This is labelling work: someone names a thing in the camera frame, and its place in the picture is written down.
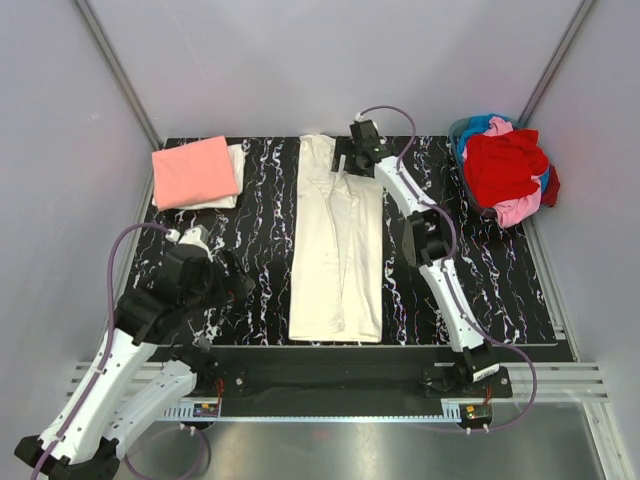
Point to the pink t shirt in basket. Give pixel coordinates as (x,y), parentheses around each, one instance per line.
(511,212)

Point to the right aluminium frame post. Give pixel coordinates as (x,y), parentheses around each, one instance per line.
(568,39)

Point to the folded pink t shirt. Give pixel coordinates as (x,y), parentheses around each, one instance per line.
(192,170)

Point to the red t shirt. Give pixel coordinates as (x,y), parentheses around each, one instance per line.
(508,167)

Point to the blue t shirt in basket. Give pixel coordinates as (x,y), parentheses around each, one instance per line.
(501,162)

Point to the white slotted cable duct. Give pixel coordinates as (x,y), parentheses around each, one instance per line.
(428,411)

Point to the left aluminium frame post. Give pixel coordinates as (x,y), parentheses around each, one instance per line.
(106,50)

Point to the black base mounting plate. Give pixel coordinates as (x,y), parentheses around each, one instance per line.
(433,370)

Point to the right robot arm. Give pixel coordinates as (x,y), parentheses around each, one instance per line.
(429,241)

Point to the cream white t shirt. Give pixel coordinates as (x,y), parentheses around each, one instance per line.
(337,269)

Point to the aluminium frame post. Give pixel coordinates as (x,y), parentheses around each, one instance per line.
(106,50)
(568,39)

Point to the folded white t shirt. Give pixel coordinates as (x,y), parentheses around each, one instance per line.
(235,175)

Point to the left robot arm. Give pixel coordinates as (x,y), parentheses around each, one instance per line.
(93,433)

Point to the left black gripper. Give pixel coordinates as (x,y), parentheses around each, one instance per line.
(233,287)

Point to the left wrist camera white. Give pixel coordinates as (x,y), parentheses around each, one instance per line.
(195,237)

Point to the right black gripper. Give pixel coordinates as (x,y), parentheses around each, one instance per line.
(343,146)

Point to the aluminium rail front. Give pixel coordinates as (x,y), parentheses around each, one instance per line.
(556,382)

